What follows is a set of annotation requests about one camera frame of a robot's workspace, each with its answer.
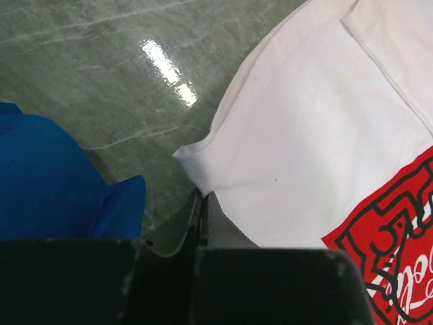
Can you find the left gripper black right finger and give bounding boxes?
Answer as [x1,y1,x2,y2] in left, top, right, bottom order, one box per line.
[192,194,373,324]

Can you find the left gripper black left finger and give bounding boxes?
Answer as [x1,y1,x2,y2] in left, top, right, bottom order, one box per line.
[1,191,203,324]

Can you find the white Coca-Cola t-shirt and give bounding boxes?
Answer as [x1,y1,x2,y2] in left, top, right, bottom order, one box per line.
[173,1,432,324]

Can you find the blue hanging garment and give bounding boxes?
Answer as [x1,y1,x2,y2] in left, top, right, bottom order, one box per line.
[1,102,146,240]

